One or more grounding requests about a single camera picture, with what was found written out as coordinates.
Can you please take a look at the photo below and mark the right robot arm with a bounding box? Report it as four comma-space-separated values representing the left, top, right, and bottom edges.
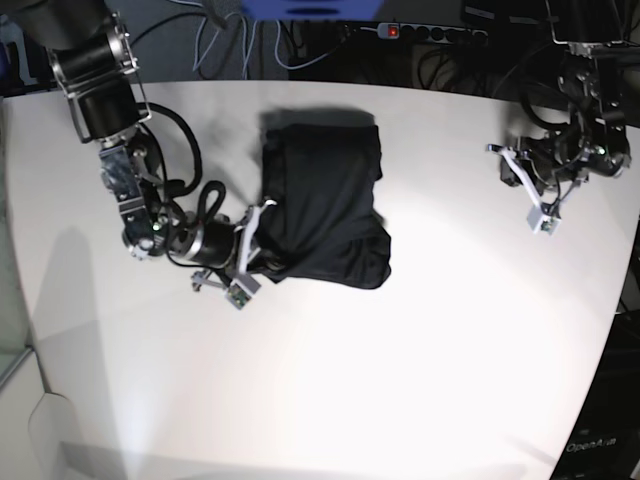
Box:
1, 1, 275, 309

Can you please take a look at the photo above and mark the black OpenArm base unit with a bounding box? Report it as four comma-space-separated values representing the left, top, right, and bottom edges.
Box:
551, 311, 639, 479

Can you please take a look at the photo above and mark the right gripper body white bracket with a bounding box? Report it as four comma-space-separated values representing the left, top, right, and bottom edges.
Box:
191, 198, 277, 310

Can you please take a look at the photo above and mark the grey cable bundle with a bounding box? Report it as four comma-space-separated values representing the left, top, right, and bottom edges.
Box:
192, 4, 351, 80

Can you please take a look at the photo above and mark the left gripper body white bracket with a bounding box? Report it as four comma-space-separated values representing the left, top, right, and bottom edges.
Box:
486, 144, 588, 235

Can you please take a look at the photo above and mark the white power strip red switch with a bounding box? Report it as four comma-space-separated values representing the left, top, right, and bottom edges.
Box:
373, 22, 489, 47

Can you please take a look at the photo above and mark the black long-sleeve T-shirt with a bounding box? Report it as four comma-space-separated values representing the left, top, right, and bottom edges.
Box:
249, 124, 391, 290

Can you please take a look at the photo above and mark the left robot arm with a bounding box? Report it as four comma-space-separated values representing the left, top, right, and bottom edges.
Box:
487, 1, 639, 234

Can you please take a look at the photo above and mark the blue box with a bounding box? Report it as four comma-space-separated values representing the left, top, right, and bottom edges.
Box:
241, 0, 383, 21

